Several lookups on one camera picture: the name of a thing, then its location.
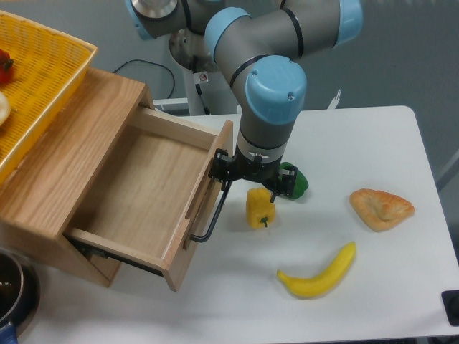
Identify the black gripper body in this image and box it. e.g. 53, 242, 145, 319
233, 150, 281, 186

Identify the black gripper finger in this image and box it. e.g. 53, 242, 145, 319
267, 166, 297, 203
209, 148, 236, 191

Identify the wooden top drawer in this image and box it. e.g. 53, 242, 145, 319
65, 107, 233, 291

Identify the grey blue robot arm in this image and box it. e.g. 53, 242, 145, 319
127, 1, 363, 197

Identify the wooden drawer cabinet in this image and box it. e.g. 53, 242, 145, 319
1, 68, 153, 287

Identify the green bell pepper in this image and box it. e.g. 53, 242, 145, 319
287, 169, 309, 200

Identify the yellow bell pepper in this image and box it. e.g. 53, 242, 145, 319
246, 188, 276, 229

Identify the baked pastry slice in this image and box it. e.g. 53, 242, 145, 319
349, 188, 415, 232

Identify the yellow banana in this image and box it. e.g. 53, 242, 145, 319
276, 242, 356, 298

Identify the yellow plastic basket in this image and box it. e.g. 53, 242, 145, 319
1, 11, 98, 180

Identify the black square table fixture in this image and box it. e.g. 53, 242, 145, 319
441, 290, 459, 327

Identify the white round object in basket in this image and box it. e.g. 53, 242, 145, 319
0, 92, 11, 125

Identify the dark metal pot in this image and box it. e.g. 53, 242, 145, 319
1, 249, 40, 338

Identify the red bell pepper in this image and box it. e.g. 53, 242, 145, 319
0, 49, 14, 85

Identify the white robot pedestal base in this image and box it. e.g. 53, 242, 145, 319
168, 28, 241, 116

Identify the black cable on floor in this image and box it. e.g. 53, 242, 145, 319
111, 59, 176, 100

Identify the blue pot handle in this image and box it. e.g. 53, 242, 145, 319
0, 322, 18, 344

